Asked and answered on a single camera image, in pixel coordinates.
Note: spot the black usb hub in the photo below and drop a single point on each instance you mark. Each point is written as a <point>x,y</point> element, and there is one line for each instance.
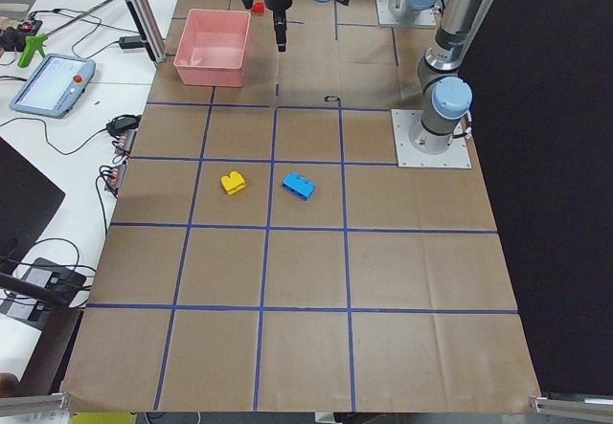
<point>121,124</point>

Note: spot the red toy block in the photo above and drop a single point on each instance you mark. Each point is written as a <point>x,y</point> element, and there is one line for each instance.
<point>258,7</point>

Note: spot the green plastic handle tool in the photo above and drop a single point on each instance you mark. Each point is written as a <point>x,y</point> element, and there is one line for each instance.
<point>33,44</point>

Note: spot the blue toy block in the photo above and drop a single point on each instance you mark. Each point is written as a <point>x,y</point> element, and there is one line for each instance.
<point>298,185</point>

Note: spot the pink plastic box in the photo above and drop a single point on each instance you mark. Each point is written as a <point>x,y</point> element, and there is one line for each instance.
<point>212,48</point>

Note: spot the blue teach pendant tablet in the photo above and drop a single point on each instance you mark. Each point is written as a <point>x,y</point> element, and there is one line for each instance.
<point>55,86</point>

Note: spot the aluminium frame post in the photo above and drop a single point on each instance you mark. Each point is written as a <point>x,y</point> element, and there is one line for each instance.
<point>147,27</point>

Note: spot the black power adapter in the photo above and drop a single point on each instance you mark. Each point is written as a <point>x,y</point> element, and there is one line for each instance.
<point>131,42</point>

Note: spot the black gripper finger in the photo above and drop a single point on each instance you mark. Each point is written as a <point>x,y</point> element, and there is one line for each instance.
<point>279,21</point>

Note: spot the brown paper table cover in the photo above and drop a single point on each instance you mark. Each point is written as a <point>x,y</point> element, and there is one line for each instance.
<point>386,291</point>

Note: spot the yellow toy block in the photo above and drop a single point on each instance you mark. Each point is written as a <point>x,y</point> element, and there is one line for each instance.
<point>233,182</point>

